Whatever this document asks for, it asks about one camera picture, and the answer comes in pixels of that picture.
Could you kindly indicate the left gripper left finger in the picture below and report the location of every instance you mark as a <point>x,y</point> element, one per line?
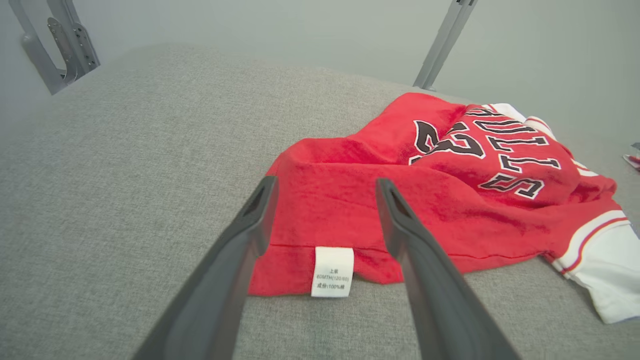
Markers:
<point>225,270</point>

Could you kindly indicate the grey metal stand pole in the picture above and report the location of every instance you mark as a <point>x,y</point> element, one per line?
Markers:
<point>442,45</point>

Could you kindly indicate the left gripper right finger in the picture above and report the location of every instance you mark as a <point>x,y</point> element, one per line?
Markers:
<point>440,300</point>

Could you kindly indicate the red jersey with white sleeves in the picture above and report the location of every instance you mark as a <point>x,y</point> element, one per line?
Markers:
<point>340,200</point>

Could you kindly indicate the grey metal stand frame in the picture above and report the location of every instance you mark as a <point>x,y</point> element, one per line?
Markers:
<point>80,45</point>

